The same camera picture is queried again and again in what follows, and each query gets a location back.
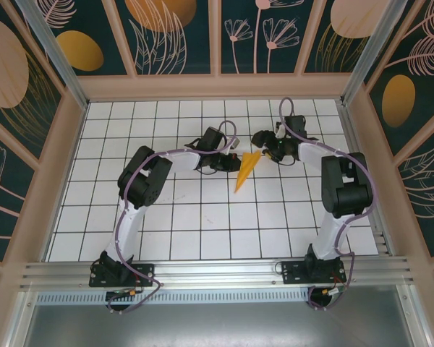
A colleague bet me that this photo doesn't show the yellow paper sheet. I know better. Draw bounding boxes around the yellow paper sheet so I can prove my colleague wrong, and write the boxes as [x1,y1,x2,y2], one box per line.
[234,150,263,194]

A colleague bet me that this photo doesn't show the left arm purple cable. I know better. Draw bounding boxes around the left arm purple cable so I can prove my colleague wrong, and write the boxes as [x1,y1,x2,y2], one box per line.
[114,121,239,315]

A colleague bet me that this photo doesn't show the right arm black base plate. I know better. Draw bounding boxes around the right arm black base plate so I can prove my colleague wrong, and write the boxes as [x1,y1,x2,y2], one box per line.
[281,260,346,286]

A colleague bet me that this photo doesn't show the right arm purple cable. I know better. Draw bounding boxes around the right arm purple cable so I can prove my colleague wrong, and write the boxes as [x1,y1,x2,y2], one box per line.
[278,96,380,312]

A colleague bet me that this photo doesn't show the slotted grey cable duct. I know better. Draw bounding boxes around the slotted grey cable duct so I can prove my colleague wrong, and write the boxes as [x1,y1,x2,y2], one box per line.
[35,291,312,305]

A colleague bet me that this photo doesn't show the grey metal sheet shelf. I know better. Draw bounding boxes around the grey metal sheet shelf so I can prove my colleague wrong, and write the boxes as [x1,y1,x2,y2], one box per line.
[21,285,417,347]

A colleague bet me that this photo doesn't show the aluminium corner post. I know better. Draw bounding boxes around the aluminium corner post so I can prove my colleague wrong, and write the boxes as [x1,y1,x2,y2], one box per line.
[14,0,90,109]
[340,0,410,106]

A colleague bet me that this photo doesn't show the aluminium side rail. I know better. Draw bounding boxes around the aluminium side rail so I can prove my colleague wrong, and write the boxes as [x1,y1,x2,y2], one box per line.
[338,99,397,258]

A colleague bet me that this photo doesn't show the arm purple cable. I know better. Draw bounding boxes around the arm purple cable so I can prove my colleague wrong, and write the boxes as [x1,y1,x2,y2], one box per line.
[278,96,380,312]
[114,121,239,315]

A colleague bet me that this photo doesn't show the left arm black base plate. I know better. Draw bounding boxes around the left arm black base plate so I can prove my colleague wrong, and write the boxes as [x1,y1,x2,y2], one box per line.
[89,262,156,288]

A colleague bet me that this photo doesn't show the long aluminium base rail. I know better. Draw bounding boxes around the long aluminium base rail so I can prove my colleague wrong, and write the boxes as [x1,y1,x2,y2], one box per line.
[20,255,419,290]

